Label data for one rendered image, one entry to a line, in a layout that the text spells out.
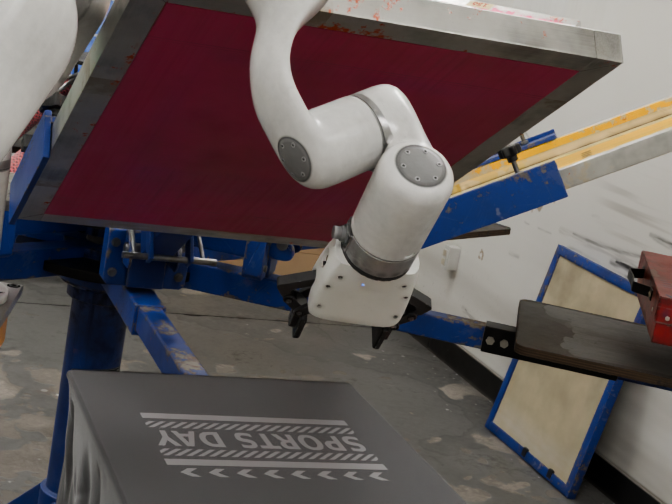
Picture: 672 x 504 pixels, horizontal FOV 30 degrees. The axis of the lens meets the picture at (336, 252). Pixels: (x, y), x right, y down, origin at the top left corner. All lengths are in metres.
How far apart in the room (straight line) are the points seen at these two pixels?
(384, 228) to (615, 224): 3.37
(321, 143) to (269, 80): 0.08
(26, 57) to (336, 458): 0.88
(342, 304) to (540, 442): 3.29
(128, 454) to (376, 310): 0.43
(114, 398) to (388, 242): 0.68
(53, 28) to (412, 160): 0.37
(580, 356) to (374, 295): 1.19
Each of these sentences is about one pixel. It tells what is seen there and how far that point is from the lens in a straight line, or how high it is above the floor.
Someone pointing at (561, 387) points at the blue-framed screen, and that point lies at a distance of 4.53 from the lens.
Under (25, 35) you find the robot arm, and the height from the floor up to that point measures 1.49.
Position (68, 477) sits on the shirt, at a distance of 1.89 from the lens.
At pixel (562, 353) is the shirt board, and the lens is 2.43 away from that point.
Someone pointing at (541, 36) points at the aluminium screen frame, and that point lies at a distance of 1.49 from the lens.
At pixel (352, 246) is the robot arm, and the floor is 1.31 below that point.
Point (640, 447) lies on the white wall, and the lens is 4.35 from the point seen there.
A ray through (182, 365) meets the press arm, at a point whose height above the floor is 0.92.
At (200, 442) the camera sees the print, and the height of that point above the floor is 0.95.
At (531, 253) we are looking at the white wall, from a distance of 4.99.
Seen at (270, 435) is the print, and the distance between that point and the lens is 1.72.
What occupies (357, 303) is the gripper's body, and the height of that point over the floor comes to 1.25.
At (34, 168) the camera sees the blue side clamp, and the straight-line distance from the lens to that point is 1.80.
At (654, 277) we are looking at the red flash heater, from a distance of 2.53.
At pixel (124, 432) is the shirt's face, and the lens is 1.66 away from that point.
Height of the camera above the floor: 1.57
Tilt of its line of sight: 12 degrees down
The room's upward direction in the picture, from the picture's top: 11 degrees clockwise
